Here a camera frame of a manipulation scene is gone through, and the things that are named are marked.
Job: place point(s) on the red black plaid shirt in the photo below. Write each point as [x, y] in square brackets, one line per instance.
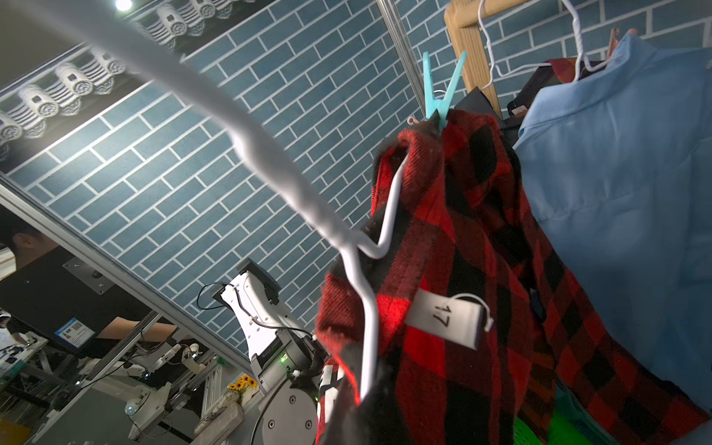
[464, 225]

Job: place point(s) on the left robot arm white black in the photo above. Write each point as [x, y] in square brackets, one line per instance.
[285, 358]

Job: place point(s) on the white number tag 17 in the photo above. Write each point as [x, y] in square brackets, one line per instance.
[462, 319]

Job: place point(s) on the wooden clothes rack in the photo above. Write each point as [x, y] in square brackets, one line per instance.
[463, 26]

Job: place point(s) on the dark multicolour plaid shirt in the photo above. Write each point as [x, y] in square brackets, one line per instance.
[519, 92]

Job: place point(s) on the light blue shirt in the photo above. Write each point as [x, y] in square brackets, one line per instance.
[617, 169]

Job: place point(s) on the pink clothespin at collar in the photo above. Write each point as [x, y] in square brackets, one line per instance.
[614, 40]

